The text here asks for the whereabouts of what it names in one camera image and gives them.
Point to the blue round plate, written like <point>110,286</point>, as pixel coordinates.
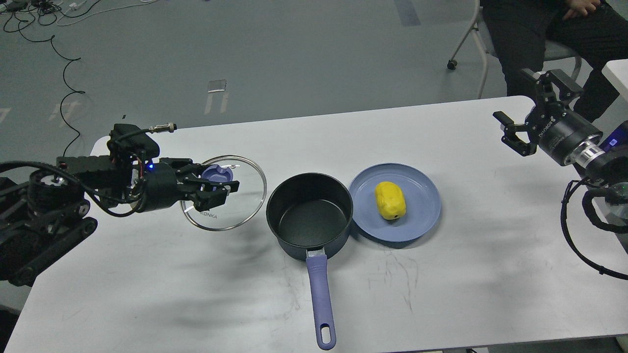
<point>423,204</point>

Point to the seated person in black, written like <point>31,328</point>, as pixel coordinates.
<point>520,29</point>

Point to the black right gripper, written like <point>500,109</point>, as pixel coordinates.
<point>551,125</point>

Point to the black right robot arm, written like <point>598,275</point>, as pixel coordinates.
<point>605,174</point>

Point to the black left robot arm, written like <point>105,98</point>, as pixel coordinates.
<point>45,217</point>

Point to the white table corner right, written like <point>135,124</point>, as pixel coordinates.
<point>616,72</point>

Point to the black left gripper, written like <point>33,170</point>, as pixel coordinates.
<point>164,185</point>

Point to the yellow potato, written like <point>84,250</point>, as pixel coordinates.
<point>390,200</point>

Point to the dark pot with purple handle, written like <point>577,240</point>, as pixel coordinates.
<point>310,214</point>

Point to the glass pot lid purple knob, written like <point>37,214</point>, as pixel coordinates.
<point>240,206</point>

